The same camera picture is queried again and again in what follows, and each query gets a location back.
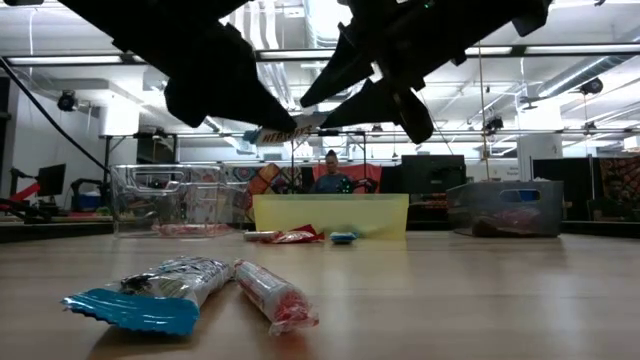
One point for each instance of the grey plastic bin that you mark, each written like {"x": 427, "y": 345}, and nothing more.
{"x": 475, "y": 200}

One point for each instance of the silver ventilation duct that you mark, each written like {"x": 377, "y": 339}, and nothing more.
{"x": 325, "y": 20}

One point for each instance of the black partition panel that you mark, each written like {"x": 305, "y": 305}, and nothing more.
{"x": 565, "y": 185}

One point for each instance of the colourful patterned quilt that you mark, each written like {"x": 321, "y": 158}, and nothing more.
{"x": 270, "y": 177}

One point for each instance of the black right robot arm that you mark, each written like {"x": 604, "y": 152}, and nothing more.
{"x": 505, "y": 15}

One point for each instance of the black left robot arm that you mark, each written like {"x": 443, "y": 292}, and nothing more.
{"x": 100, "y": 15}

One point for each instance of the clear plastic bin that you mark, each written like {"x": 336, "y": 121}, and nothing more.
{"x": 125, "y": 200}

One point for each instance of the small black monitor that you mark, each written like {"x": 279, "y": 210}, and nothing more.
{"x": 50, "y": 180}

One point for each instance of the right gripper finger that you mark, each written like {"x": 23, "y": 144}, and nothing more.
{"x": 370, "y": 107}
{"x": 345, "y": 65}

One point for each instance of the red object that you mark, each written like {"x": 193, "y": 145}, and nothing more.
{"x": 22, "y": 193}

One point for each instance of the large black monitor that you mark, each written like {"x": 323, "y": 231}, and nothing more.
{"x": 432, "y": 175}

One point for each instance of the yellow plastic bin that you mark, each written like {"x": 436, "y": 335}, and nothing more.
{"x": 330, "y": 215}

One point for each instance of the blue box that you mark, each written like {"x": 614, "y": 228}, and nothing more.
{"x": 87, "y": 201}

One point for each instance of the white blue Hershey's bar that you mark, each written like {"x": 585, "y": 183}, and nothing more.
{"x": 344, "y": 238}
{"x": 280, "y": 136}
{"x": 165, "y": 285}

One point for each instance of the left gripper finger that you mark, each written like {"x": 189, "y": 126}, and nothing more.
{"x": 240, "y": 90}

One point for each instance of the black ceiling spotlight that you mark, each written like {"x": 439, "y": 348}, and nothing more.
{"x": 494, "y": 124}
{"x": 66, "y": 101}
{"x": 591, "y": 86}

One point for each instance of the white pillar cabinet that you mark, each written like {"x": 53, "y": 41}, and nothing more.
{"x": 539, "y": 155}

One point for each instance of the orange cloth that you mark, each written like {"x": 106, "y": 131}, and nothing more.
{"x": 367, "y": 172}

